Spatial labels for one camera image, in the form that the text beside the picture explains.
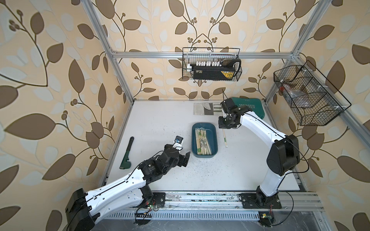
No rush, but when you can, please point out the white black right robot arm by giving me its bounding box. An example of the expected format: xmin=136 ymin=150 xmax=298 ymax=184
xmin=218 ymin=98 xmax=300 ymax=209

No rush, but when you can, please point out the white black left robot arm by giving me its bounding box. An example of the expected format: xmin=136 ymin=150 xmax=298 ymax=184
xmin=65 ymin=146 xmax=191 ymax=231

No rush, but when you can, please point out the teal plastic storage box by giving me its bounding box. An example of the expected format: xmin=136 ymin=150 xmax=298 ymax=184
xmin=191 ymin=122 xmax=218 ymax=158

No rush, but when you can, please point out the black yellow box in basket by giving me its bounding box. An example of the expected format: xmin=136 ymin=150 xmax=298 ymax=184
xmin=188 ymin=59 xmax=242 ymax=81

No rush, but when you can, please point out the green plastic tool case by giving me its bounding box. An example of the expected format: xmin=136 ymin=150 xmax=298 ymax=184
xmin=231 ymin=97 xmax=265 ymax=119

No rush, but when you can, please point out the grey white work glove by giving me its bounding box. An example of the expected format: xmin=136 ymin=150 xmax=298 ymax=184
xmin=193 ymin=103 xmax=223 ymax=116

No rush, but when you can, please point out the green pipe wrench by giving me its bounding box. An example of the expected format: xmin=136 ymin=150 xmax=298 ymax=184
xmin=119 ymin=137 xmax=135 ymax=169

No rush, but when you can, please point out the plastic bag in basket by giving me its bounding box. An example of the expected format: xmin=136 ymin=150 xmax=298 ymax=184
xmin=283 ymin=83 xmax=311 ymax=108

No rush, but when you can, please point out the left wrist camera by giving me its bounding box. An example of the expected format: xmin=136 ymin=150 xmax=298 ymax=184
xmin=172 ymin=136 xmax=184 ymax=150

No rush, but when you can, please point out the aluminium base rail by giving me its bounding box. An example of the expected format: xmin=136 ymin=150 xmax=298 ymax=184
xmin=86 ymin=190 xmax=324 ymax=212

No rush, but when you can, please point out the black wire basket back wall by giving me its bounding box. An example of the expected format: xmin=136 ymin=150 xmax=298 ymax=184
xmin=181 ymin=47 xmax=242 ymax=81

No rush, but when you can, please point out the black wire basket wall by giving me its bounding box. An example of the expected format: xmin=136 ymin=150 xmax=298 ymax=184
xmin=181 ymin=47 xmax=242 ymax=81
xmin=273 ymin=60 xmax=352 ymax=126

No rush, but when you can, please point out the black wire basket right wall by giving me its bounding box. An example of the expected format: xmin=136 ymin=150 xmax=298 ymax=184
xmin=273 ymin=60 xmax=352 ymax=126

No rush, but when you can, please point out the aluminium frame post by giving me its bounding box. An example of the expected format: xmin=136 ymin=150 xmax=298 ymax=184
xmin=264 ymin=0 xmax=333 ymax=105

